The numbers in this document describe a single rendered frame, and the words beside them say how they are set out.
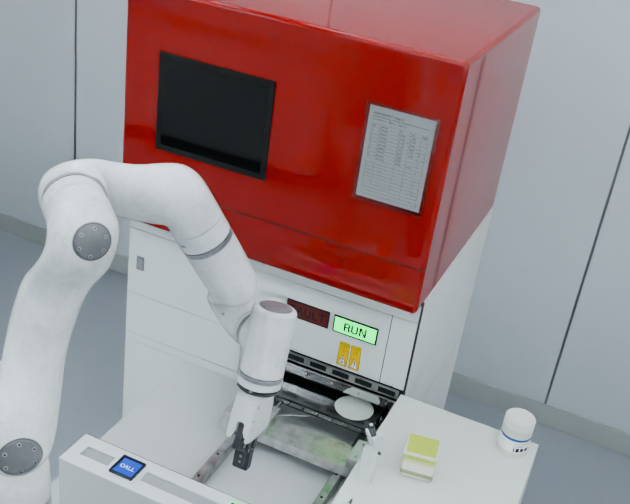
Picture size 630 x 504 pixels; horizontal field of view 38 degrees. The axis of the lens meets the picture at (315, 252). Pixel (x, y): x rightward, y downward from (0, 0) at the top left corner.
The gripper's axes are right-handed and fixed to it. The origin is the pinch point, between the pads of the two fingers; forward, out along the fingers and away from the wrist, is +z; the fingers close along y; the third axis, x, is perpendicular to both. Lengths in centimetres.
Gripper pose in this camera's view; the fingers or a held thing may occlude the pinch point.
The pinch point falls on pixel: (242, 457)
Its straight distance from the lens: 178.7
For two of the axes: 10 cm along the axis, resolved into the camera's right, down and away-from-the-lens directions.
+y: -3.7, 1.9, -9.1
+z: -2.1, 9.4, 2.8
